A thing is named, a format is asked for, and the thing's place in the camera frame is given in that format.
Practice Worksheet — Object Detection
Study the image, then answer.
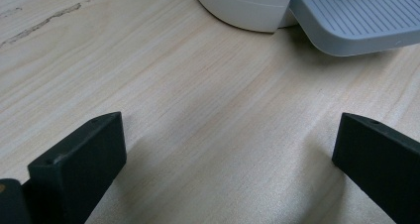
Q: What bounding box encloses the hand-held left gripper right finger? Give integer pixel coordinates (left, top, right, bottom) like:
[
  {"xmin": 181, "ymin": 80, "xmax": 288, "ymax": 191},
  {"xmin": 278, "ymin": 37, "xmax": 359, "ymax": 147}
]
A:
[{"xmin": 331, "ymin": 112, "xmax": 420, "ymax": 224}]

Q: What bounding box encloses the white pedal trash can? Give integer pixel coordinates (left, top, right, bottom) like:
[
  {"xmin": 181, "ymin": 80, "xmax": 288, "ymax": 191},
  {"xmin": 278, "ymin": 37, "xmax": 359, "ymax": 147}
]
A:
[{"xmin": 189, "ymin": 0, "xmax": 420, "ymax": 57}]

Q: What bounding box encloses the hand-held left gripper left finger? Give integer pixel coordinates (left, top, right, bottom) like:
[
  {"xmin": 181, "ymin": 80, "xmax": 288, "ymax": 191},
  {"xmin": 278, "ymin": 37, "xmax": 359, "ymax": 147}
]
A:
[{"xmin": 22, "ymin": 111, "xmax": 128, "ymax": 224}]

